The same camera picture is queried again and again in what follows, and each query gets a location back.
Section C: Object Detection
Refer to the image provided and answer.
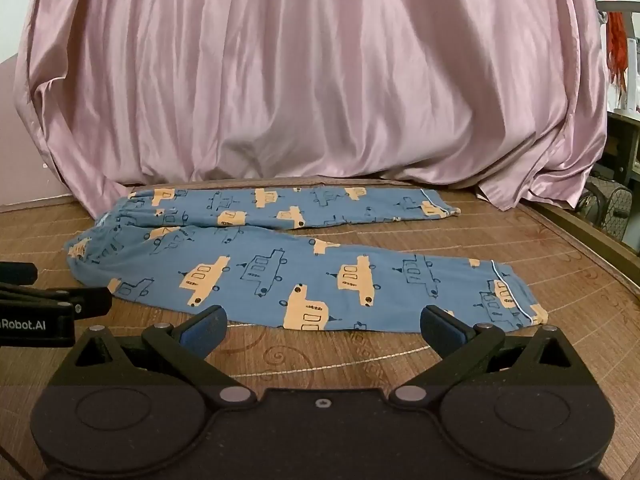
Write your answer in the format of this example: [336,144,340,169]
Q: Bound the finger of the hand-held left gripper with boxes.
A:
[0,282,114,319]
[0,261,39,286]

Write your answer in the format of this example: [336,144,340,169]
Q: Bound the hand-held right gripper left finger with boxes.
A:
[72,304,254,409]

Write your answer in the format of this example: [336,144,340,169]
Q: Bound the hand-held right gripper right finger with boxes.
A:
[389,304,577,407]

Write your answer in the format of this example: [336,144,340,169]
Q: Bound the blue car-print pants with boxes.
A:
[64,185,549,335]

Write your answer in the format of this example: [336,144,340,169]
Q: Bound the checkered patterned handbag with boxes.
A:
[580,180,634,237]

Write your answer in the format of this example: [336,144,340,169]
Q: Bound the wooden cabinet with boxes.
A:
[606,109,640,187]

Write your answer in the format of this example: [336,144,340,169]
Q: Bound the pink satin quilt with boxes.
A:
[15,0,609,221]

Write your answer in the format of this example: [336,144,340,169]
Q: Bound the orange-red tassel bundle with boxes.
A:
[602,0,630,97]

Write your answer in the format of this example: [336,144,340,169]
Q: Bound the wooden bed frame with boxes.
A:
[520,194,640,261]

